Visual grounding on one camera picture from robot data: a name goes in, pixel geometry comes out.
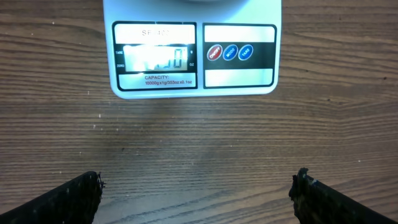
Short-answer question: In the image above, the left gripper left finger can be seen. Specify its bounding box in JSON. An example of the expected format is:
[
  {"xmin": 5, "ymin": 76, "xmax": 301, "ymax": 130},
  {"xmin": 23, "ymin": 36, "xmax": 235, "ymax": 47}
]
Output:
[{"xmin": 1, "ymin": 171, "xmax": 105, "ymax": 224}]

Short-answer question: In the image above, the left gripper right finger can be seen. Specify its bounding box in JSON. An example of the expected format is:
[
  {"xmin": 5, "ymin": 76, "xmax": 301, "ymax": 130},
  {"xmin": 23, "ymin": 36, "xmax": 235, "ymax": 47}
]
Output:
[{"xmin": 289, "ymin": 167, "xmax": 397, "ymax": 224}]

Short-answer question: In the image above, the white kitchen scale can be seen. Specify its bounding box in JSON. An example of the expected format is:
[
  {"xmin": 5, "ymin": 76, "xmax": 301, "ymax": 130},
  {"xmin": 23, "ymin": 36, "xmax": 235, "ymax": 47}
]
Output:
[{"xmin": 103, "ymin": 0, "xmax": 282, "ymax": 99}]

